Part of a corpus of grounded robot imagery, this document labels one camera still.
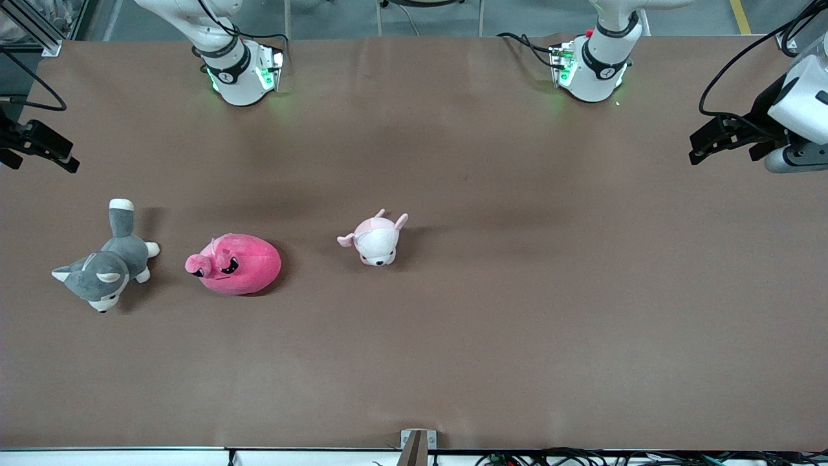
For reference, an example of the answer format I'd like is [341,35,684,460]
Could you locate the magenta round plush toy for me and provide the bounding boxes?
[185,233,283,296]

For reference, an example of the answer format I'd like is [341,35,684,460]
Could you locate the grey and white plush dog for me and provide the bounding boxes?
[52,199,160,313]

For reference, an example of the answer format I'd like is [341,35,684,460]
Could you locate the brown table cover sheet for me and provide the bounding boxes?
[0,34,828,452]

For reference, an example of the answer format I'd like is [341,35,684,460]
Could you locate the pale pink plush animal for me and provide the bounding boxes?
[337,208,409,267]

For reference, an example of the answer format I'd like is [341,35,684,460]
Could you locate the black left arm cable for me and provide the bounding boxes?
[699,0,828,133]

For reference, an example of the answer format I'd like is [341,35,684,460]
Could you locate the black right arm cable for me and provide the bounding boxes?
[0,47,68,113]

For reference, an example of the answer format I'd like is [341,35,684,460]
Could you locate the aluminium frame profile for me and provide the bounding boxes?
[0,0,63,58]
[775,0,828,50]

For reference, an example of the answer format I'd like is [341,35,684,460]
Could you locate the black arm base cable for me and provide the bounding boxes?
[497,31,558,69]

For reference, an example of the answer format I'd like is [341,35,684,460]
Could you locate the white table edge rail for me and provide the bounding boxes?
[0,447,402,466]

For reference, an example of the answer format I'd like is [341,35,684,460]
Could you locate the tangled black cables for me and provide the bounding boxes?
[475,447,828,466]

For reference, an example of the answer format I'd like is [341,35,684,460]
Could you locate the small metal edge bracket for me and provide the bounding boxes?
[400,429,437,450]

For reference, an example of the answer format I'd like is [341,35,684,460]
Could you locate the brown wooden post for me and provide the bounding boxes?
[397,430,429,466]

